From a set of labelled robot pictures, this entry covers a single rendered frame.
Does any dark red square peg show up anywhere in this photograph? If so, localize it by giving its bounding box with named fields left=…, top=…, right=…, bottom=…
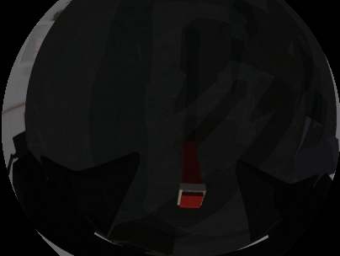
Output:
left=177, top=141, right=206, bottom=209

